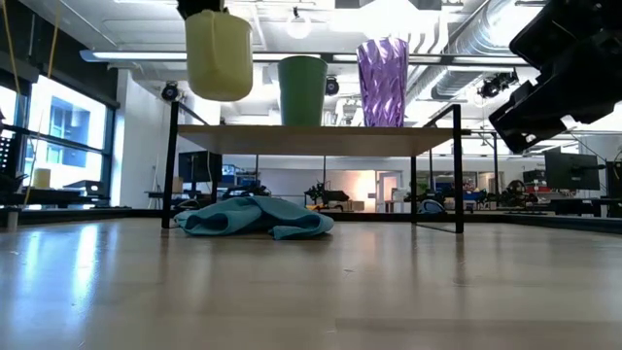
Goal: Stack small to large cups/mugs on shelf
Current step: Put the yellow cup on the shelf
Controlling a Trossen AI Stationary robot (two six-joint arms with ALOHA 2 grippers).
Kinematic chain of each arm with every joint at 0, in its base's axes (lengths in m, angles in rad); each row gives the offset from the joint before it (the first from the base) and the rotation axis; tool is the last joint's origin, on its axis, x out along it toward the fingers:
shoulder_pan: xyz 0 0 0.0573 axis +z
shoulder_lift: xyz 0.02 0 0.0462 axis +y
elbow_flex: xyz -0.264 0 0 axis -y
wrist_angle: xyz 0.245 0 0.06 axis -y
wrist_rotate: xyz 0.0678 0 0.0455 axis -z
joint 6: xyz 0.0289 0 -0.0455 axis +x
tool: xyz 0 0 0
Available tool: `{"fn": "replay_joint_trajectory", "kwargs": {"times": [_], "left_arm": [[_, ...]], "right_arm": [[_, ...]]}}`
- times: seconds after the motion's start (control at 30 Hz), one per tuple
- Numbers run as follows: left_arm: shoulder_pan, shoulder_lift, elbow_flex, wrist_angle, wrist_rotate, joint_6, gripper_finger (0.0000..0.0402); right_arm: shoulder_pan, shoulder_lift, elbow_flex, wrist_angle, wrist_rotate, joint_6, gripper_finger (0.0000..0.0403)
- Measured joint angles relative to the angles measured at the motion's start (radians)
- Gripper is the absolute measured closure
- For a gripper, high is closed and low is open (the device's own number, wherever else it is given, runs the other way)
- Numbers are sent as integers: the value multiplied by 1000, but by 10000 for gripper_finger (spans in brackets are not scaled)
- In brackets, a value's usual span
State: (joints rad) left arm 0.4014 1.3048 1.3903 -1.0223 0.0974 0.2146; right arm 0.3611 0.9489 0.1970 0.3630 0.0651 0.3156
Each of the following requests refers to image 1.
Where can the yellow mug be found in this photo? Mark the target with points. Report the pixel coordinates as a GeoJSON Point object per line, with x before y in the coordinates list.
{"type": "Point", "coordinates": [218, 58]}

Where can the green plastic cup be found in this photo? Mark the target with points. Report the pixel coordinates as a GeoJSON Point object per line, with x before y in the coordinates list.
{"type": "Point", "coordinates": [302, 92]}

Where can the purple ribbed tumbler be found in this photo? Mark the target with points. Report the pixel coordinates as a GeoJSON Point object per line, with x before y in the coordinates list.
{"type": "Point", "coordinates": [384, 82]}

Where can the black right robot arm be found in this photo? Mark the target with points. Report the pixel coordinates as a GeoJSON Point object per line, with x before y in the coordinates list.
{"type": "Point", "coordinates": [573, 29]}

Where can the black track light cluster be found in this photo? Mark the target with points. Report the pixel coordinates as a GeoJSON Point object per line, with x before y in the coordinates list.
{"type": "Point", "coordinates": [493, 87]}

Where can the long ceiling strip light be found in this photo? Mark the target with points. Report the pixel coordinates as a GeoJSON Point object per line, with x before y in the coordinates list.
{"type": "Point", "coordinates": [136, 55]}

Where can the black computer monitor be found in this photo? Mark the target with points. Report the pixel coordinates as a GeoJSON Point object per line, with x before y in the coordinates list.
{"type": "Point", "coordinates": [571, 172]}
{"type": "Point", "coordinates": [199, 167]}

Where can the black ceiling spotlight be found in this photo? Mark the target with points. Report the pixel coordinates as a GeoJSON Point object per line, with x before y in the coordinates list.
{"type": "Point", "coordinates": [332, 86]}
{"type": "Point", "coordinates": [170, 91]}

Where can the round ceiling lamp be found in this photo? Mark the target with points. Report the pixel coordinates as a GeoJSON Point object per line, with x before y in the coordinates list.
{"type": "Point", "coordinates": [298, 26]}

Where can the dark office desk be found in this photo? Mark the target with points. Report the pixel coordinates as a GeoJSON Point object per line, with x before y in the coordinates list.
{"type": "Point", "coordinates": [583, 204]}

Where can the blue rounded object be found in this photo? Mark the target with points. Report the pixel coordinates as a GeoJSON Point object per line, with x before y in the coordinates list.
{"type": "Point", "coordinates": [432, 208]}

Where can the white door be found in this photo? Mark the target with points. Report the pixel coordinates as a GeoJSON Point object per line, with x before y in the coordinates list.
{"type": "Point", "coordinates": [390, 192]}

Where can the teal cloth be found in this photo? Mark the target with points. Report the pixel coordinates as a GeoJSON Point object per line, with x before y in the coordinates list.
{"type": "Point", "coordinates": [252, 216]}

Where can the black background robot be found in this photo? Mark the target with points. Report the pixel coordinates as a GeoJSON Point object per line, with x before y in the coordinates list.
{"type": "Point", "coordinates": [330, 197]}

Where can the yellow cylinder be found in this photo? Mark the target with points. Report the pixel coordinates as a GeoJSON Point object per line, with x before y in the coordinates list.
{"type": "Point", "coordinates": [42, 179]}

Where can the dark window desk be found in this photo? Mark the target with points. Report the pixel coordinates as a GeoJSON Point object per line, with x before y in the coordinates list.
{"type": "Point", "coordinates": [48, 197]}

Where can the silver ceiling duct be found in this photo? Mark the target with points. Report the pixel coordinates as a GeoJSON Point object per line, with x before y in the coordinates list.
{"type": "Point", "coordinates": [466, 44]}

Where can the wooden shelf with black frame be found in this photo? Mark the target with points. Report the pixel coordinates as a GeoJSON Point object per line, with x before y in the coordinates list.
{"type": "Point", "coordinates": [311, 141]}

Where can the black metal rig frame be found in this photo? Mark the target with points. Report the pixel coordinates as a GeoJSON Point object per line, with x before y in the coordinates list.
{"type": "Point", "coordinates": [73, 214]}

